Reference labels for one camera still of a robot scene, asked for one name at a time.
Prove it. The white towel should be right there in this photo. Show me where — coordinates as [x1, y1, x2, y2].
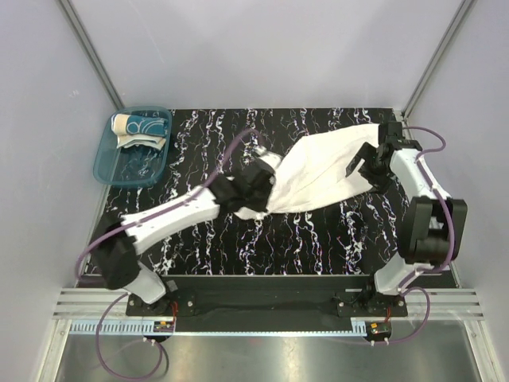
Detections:
[235, 123, 379, 220]

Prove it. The teal beige Doraemon towel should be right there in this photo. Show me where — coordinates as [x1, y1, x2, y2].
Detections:
[111, 114, 169, 150]

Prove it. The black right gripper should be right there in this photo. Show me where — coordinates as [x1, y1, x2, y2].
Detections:
[345, 142, 395, 195]

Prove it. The small circuit board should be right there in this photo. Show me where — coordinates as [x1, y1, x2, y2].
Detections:
[368, 322, 392, 335]
[153, 321, 175, 333]

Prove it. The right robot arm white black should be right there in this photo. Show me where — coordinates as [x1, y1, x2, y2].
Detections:
[345, 122, 468, 316]

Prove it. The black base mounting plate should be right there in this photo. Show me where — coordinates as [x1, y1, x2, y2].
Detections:
[126, 275, 408, 318]

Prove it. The aluminium frame rail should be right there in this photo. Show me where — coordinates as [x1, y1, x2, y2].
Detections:
[52, 288, 484, 321]

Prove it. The teal transparent plastic bin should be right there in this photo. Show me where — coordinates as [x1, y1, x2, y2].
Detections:
[92, 106, 173, 188]

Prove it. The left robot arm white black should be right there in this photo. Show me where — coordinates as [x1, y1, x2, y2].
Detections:
[90, 162, 275, 315]

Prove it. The right small circuit board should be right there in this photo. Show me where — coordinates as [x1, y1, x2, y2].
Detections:
[368, 322, 392, 335]

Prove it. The left small circuit board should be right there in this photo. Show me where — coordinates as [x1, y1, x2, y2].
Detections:
[153, 321, 175, 333]

